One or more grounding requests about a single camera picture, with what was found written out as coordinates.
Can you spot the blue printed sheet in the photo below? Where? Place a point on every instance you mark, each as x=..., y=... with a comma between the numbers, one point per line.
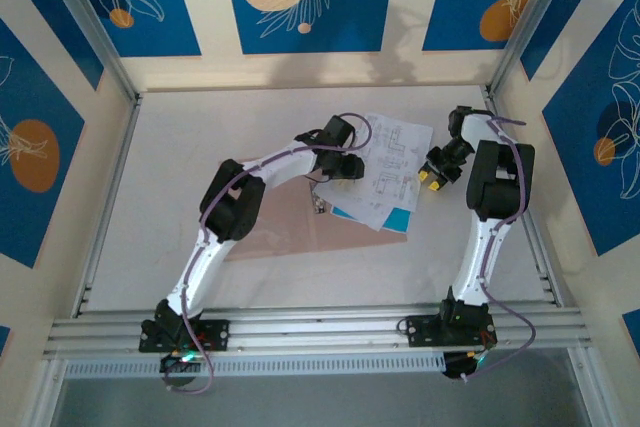
x=397, y=219

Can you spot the brown cardboard sheet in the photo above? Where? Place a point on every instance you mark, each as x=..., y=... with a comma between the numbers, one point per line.
x=280, y=227

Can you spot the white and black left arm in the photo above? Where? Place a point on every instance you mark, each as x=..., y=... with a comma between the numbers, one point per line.
x=200, y=267

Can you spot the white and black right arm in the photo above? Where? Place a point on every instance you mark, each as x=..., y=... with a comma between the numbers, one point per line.
x=475, y=267

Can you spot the black base controller board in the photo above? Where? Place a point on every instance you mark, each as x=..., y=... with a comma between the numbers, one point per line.
x=462, y=364
x=182, y=369

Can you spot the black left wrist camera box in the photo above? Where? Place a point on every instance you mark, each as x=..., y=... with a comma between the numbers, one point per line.
x=337, y=131

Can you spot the aluminium side rail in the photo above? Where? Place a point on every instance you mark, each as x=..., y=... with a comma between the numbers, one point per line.
x=107, y=207
x=540, y=247

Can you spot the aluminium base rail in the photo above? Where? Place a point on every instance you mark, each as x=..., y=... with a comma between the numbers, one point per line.
x=320, y=332

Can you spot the aluminium frame post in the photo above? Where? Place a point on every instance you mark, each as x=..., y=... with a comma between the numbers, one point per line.
x=530, y=22
x=95, y=32

